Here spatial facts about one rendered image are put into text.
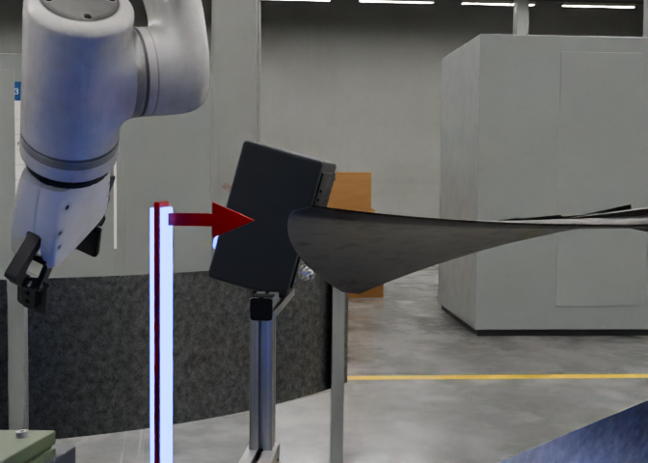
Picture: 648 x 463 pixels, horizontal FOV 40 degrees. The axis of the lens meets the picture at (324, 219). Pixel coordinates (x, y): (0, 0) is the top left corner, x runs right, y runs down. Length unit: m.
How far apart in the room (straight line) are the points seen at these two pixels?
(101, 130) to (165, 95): 0.06
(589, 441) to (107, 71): 0.45
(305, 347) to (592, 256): 4.54
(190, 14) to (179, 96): 0.07
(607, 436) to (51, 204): 0.49
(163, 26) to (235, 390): 1.81
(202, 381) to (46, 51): 1.79
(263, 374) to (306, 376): 1.53
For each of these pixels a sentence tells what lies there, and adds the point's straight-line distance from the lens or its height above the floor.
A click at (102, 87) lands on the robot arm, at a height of 1.28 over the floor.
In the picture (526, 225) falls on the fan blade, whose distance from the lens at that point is 0.52.
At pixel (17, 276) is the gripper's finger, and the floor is 1.12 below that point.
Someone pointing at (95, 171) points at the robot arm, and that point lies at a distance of 0.79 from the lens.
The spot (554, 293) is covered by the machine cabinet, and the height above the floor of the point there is 0.33.
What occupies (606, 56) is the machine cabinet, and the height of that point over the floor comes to 2.10.
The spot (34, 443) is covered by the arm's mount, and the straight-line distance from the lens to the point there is 0.90.
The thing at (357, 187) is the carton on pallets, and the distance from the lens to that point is 8.63.
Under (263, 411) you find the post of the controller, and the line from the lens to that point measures 1.15.
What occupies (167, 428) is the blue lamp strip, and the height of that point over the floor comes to 1.04.
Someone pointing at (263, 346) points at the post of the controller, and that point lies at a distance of 1.13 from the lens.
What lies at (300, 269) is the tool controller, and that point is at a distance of 1.20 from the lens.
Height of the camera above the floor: 1.21
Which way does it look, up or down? 3 degrees down
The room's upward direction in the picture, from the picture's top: 1 degrees clockwise
